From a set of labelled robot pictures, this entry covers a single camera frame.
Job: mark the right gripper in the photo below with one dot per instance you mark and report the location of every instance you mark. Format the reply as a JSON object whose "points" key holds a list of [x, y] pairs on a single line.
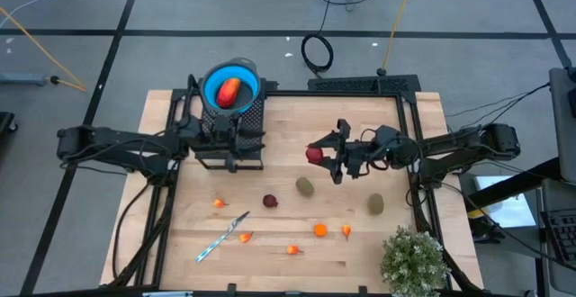
{"points": [[360, 155]]}

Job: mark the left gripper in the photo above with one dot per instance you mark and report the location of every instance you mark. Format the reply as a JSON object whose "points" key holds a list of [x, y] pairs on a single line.
{"points": [[216, 139]]}

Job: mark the dark red apple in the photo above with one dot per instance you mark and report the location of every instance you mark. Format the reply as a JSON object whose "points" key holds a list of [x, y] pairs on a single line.
{"points": [[314, 155]]}

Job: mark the brown-green kiwi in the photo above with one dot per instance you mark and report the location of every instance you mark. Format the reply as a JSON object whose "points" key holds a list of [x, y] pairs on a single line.
{"points": [[305, 186], [375, 203]]}

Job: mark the red-orange mango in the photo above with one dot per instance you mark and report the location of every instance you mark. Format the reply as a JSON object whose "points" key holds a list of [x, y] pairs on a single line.
{"points": [[228, 92]]}

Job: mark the small orange-red pear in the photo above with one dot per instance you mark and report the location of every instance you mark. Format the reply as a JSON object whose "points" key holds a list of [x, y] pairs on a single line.
{"points": [[245, 238], [292, 249], [218, 203], [346, 230]]}

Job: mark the blue collapsible bowl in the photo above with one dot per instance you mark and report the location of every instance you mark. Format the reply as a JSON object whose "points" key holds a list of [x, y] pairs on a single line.
{"points": [[211, 85]]}

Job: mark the orange tangerine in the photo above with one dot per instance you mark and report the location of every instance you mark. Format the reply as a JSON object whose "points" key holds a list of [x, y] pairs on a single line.
{"points": [[320, 230]]}

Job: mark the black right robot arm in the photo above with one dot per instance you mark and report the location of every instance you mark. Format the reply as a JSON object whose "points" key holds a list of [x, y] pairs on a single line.
{"points": [[468, 144]]}

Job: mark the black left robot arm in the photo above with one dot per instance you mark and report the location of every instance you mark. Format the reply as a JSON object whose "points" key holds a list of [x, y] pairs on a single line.
{"points": [[126, 141]]}

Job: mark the black perforated metal shelf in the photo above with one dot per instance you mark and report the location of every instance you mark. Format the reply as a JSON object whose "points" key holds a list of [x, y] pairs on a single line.
{"points": [[255, 112]]}

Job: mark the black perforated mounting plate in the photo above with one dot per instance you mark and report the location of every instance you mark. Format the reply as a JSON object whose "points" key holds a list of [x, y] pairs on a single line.
{"points": [[360, 84]]}

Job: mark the potted green plant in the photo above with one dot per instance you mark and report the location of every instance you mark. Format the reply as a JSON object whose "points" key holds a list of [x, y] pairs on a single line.
{"points": [[414, 261]]}

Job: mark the white panel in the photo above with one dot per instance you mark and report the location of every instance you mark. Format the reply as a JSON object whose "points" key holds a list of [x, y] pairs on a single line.
{"points": [[508, 207]]}

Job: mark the black desk bar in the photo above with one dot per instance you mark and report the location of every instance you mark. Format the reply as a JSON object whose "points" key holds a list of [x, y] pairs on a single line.
{"points": [[540, 171]]}

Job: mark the grey floor bar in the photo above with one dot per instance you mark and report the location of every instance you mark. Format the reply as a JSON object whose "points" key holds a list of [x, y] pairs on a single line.
{"points": [[22, 79]]}

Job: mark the grey monitor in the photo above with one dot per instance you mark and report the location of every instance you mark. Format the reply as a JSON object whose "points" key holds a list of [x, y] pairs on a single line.
{"points": [[564, 126]]}

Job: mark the black floor object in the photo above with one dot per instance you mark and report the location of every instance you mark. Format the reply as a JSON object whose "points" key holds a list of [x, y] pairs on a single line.
{"points": [[6, 121]]}

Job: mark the black keyboard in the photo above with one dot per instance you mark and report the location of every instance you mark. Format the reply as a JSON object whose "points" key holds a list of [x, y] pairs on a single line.
{"points": [[564, 236]]}

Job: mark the grey desk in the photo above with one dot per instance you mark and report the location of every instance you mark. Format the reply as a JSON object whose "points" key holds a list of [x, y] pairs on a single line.
{"points": [[553, 279]]}

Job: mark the black metal table frame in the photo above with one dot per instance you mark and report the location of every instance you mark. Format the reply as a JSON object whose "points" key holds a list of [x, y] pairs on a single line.
{"points": [[333, 93]]}

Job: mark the grey camera bracket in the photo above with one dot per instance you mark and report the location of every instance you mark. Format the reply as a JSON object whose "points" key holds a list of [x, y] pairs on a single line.
{"points": [[166, 294]]}

